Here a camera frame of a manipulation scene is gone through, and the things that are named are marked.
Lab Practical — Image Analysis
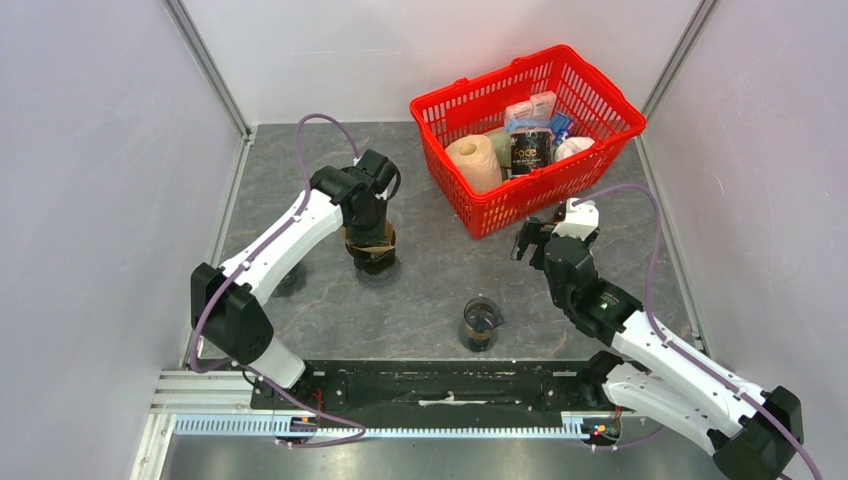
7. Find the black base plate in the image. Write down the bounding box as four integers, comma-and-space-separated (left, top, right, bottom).
291, 352, 615, 430

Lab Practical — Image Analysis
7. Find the black face tissue pack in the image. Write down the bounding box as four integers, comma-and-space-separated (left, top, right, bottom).
510, 128, 553, 177

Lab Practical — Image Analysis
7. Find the glass jar with brown band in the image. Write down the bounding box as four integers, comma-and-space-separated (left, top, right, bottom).
457, 296, 505, 353

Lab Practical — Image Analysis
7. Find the blue packet in basket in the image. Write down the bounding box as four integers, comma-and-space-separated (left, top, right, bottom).
548, 112, 575, 145

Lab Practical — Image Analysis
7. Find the beige paper towel roll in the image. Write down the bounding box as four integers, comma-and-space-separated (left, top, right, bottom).
446, 135, 503, 194

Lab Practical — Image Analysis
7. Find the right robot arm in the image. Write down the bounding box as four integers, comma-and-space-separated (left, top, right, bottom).
511, 201, 803, 479

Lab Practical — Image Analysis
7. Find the white box in basket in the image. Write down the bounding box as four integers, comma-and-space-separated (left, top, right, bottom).
529, 90, 557, 122
504, 100, 533, 131

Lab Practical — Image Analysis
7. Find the brown paper coffee filter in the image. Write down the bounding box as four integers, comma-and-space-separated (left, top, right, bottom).
340, 221, 397, 261

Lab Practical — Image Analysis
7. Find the dark green glass dripper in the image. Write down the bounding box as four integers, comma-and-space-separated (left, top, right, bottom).
340, 221, 400, 276

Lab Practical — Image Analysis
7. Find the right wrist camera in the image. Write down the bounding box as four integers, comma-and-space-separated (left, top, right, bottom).
553, 198, 599, 241

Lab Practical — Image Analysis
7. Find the white plastic bag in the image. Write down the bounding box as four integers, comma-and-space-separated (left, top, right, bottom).
553, 136, 595, 162

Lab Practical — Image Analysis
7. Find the red plastic basket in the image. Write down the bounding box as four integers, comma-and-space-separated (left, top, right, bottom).
409, 45, 647, 239

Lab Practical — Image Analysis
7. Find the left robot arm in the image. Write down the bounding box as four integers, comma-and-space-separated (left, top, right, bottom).
190, 150, 401, 409

